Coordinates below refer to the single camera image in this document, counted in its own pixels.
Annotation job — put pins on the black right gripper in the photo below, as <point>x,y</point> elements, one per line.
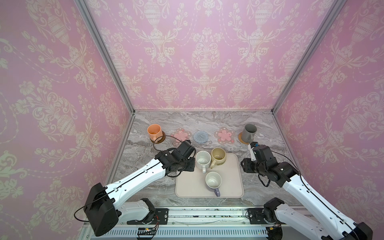
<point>249,165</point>

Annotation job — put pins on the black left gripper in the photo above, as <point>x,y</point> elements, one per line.
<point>192,166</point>

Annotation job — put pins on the white ceramic mug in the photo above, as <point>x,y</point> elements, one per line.
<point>203,161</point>

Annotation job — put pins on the pink flower silicone coaster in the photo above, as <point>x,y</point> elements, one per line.
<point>180,135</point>

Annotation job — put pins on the grey ceramic mug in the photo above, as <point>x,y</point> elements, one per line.
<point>248,133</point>

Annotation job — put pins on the blue round woven coaster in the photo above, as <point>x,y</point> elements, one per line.
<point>201,137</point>

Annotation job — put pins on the woven rattan round coaster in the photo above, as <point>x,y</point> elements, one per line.
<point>241,140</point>

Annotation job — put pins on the brown wooden round coaster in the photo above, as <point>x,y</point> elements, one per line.
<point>159,140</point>

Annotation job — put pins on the orange ceramic mug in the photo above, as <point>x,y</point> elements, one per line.
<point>155,132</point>

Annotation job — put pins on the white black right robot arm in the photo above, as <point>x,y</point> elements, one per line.
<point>329,223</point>

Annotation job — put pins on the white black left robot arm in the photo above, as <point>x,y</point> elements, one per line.
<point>103,206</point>

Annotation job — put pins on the beige silicone tray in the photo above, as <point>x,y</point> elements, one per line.
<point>193,185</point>

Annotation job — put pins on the yellow beige ceramic mug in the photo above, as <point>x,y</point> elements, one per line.
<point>218,157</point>

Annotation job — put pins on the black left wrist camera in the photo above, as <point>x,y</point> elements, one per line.
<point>184,151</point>

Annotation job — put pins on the white mug purple handle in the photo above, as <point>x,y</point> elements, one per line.
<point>213,181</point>

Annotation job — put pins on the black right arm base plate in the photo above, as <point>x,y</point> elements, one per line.
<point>256,216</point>

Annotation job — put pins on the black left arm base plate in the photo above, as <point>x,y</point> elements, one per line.
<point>156,216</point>

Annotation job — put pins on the aluminium front frame rail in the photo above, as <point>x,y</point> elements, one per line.
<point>199,223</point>

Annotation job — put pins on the aluminium right corner post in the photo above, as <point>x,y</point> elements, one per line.
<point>317,39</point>

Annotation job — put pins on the aluminium corner post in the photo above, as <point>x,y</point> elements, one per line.
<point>317,39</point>
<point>101,46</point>

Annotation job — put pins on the aluminium left corner post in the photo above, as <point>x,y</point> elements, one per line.
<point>101,46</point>

